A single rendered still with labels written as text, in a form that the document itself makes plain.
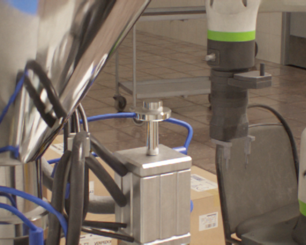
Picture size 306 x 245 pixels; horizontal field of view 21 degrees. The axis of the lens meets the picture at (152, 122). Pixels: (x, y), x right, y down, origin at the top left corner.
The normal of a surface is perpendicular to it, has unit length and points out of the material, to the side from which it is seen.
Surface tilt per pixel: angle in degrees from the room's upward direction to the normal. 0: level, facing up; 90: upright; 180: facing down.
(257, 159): 77
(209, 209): 90
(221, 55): 90
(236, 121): 87
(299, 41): 90
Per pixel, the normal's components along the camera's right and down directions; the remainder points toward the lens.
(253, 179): 0.66, -0.04
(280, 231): 0.00, -0.97
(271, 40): -0.86, 0.13
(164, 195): 0.51, 0.21
